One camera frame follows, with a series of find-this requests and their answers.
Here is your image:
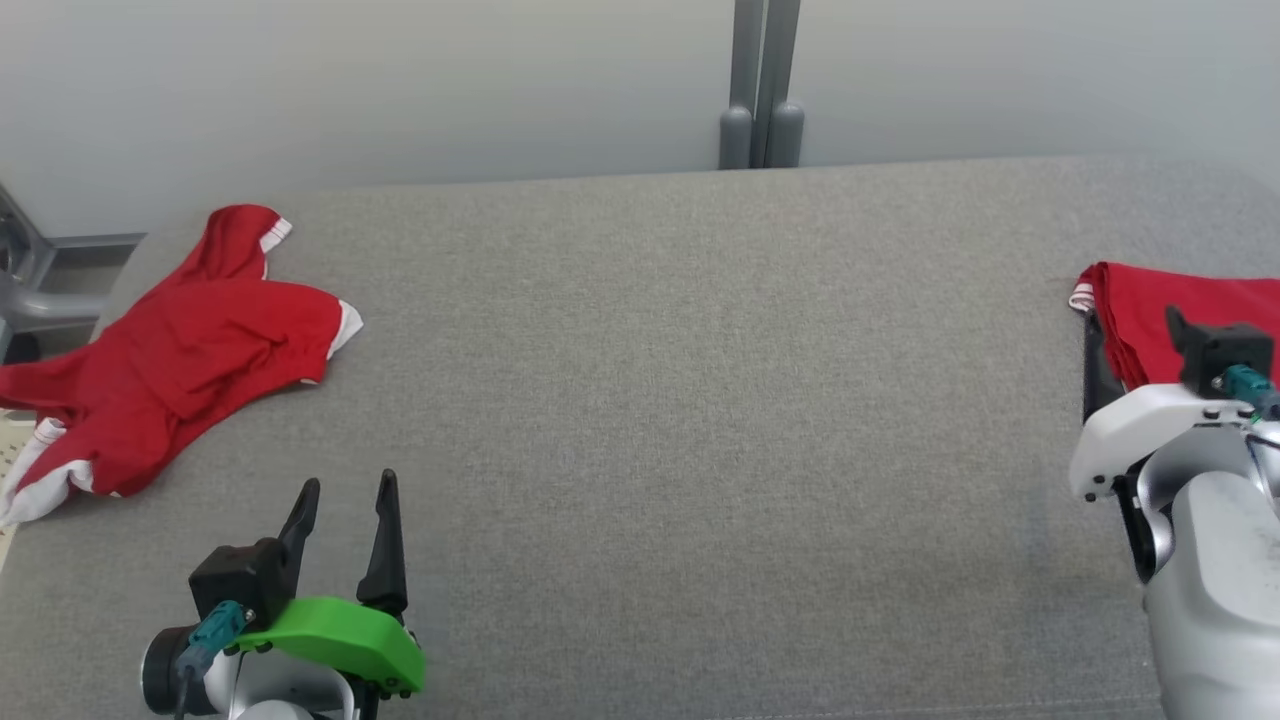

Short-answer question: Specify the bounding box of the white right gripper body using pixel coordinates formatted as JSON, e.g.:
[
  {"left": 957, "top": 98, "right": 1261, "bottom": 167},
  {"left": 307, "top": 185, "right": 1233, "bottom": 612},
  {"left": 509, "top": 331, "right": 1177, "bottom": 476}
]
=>
[{"left": 1069, "top": 383, "right": 1280, "bottom": 501}]

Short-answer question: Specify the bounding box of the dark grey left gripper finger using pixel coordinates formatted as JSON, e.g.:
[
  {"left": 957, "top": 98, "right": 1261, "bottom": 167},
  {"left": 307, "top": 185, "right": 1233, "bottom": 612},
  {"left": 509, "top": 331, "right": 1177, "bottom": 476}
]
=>
[
  {"left": 278, "top": 478, "right": 322, "bottom": 602},
  {"left": 356, "top": 468, "right": 410, "bottom": 620}
]

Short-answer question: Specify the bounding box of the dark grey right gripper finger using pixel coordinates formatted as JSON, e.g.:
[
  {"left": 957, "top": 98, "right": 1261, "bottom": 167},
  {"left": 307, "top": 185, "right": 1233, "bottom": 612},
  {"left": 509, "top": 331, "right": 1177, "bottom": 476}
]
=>
[{"left": 1083, "top": 310, "right": 1127, "bottom": 422}]

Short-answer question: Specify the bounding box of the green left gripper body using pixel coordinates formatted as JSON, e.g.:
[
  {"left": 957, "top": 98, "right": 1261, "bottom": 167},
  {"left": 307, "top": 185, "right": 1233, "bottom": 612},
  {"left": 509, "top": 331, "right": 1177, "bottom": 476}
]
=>
[{"left": 235, "top": 596, "right": 427, "bottom": 697}]

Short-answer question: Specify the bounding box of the red Bulls 23 jersey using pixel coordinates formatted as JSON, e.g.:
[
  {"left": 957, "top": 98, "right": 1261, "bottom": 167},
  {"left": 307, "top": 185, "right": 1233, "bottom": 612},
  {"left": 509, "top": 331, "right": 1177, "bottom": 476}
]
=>
[{"left": 1068, "top": 261, "right": 1280, "bottom": 393}]

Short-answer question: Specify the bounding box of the red shorts white trim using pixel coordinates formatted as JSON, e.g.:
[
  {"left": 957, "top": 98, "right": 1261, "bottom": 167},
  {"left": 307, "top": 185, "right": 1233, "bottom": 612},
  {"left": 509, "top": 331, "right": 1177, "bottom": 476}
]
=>
[{"left": 0, "top": 204, "right": 364, "bottom": 527}]

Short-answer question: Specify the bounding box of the grey fabric sofa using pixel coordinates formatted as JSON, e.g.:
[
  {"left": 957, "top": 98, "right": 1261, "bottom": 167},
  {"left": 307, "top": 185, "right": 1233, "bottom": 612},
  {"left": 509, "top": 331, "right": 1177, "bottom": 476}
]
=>
[{"left": 0, "top": 155, "right": 1280, "bottom": 720}]

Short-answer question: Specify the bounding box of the right cable with teal plug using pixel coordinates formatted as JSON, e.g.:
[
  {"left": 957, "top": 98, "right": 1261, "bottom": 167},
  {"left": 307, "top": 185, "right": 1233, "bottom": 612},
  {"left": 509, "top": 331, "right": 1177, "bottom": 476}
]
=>
[{"left": 1214, "top": 364, "right": 1280, "bottom": 423}]

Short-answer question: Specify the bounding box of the cable with teal plug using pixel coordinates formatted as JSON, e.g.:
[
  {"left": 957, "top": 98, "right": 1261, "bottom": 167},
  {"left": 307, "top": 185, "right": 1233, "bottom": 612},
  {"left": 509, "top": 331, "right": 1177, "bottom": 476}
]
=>
[
  {"left": 172, "top": 599, "right": 253, "bottom": 720},
  {"left": 1214, "top": 364, "right": 1280, "bottom": 423}
]

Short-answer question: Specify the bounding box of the left cable with teal plug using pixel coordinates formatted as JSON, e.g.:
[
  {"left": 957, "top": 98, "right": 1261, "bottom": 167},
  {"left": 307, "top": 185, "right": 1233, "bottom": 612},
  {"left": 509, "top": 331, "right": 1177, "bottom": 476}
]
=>
[{"left": 172, "top": 599, "right": 253, "bottom": 720}]

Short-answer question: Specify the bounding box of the grey metal frame leg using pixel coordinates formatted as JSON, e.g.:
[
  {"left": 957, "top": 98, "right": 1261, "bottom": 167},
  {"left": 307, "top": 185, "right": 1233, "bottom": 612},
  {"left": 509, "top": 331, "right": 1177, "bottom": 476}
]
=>
[{"left": 0, "top": 183, "right": 147, "bottom": 333}]

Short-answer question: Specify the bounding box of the grey cylindrical post foot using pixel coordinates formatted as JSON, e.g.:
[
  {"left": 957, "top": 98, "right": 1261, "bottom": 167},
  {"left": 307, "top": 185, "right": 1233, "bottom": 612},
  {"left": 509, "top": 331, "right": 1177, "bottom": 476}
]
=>
[
  {"left": 765, "top": 100, "right": 806, "bottom": 169},
  {"left": 718, "top": 105, "right": 754, "bottom": 171}
]

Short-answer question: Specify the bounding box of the grey vertical partition post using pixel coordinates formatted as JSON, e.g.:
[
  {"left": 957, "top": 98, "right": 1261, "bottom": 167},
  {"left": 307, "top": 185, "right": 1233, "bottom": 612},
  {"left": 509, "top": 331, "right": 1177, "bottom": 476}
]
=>
[{"left": 732, "top": 0, "right": 803, "bottom": 169}]

